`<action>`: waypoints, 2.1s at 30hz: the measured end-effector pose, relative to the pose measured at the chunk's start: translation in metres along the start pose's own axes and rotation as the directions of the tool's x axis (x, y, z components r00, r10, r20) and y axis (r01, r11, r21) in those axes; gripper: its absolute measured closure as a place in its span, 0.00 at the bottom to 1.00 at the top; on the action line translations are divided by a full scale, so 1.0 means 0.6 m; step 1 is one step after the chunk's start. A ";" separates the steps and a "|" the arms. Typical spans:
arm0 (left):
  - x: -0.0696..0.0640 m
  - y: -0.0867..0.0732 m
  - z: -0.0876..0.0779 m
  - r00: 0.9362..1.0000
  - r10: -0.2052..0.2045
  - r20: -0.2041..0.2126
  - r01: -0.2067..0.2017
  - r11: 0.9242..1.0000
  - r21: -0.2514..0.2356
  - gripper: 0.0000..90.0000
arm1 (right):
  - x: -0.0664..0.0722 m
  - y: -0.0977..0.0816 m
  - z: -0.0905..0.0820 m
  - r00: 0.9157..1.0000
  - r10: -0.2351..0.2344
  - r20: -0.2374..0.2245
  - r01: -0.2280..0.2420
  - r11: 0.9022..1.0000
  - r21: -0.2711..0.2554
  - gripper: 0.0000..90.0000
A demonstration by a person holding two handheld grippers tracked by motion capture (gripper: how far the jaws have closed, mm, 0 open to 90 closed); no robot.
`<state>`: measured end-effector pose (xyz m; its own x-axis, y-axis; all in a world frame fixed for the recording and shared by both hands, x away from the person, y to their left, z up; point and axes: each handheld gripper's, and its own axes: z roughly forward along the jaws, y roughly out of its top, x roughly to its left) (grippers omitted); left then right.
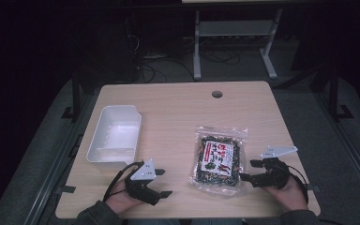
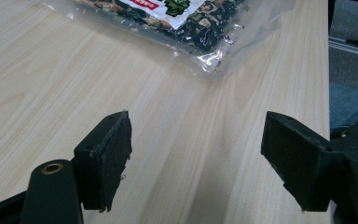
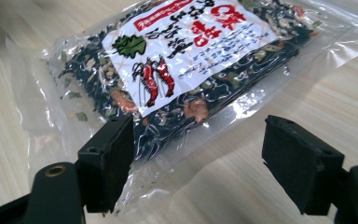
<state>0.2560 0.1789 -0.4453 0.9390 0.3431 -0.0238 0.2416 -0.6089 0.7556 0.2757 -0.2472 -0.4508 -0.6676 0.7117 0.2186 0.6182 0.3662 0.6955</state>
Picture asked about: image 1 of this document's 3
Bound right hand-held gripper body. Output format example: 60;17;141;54
249;145;298;190

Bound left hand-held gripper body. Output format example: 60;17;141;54
125;158;162;206

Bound clear packet of dark snacks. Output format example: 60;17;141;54
187;125;249;197

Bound white plastic bin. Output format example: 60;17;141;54
85;104;143;166

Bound person's right hand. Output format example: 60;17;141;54
263;175;309;215

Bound person's left hand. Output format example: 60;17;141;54
105;179;145;216

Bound black metal stand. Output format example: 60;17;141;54
61;70;84;122
327;61;355;122

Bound left hand-held gripper black cable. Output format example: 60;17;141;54
102;160;145;203

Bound hand-held gripper black cable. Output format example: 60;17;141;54
102;160;145;203
285;164;310;205

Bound right hand-held gripper black cable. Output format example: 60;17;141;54
285;164;310;205

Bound metal frame rail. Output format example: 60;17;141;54
313;92;360;196
22;93;92;225

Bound black floor cables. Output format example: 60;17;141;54
135;51;242;84

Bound white metal desk frame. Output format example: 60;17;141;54
192;8;284;82

